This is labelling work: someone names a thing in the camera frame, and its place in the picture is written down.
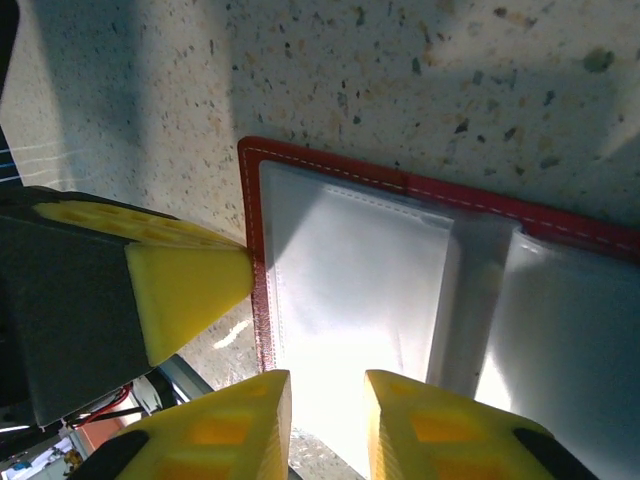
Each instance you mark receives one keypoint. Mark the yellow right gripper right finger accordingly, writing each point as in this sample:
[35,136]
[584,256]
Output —
[440,440]

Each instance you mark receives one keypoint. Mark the aluminium table frame rail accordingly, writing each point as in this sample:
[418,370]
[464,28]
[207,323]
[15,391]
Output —
[190,375]

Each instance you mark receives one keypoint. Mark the red leather card holder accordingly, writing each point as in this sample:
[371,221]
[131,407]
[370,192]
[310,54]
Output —
[360,280]

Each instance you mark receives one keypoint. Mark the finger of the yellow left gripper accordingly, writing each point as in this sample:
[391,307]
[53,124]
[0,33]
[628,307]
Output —
[135,230]
[190,290]

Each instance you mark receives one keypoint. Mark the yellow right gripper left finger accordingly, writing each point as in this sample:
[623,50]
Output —
[220,440]

